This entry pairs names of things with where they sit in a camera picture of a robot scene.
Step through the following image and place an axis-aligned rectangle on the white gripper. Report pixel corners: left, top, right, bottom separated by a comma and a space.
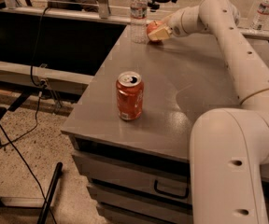
150, 8, 189, 41

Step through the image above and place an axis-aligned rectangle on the red apple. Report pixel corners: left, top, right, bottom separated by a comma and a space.
147, 21, 163, 42

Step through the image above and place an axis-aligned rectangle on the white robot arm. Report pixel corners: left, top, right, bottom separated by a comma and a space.
148, 0, 269, 224

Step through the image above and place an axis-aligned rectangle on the clear water bottle on table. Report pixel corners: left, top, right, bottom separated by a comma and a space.
130, 0, 148, 44

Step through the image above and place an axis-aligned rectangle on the clear water bottle background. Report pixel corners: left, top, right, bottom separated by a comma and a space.
250, 0, 269, 31

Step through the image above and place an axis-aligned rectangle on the orange soda can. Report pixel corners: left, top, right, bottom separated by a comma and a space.
116, 71, 144, 120

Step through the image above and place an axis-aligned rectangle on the grey drawer cabinet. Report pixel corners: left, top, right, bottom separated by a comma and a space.
61, 133, 269, 224

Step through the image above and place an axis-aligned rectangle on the black bar leaning on floor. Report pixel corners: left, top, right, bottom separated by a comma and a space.
36, 162, 63, 224

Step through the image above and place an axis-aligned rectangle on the metal bracket left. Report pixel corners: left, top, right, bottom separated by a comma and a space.
98, 0, 110, 19

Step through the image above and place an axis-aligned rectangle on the black drawer handle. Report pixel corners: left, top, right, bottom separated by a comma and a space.
153, 180, 190, 200

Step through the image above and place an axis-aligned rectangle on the black cable on floor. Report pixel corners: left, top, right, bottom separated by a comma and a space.
0, 7, 58, 224

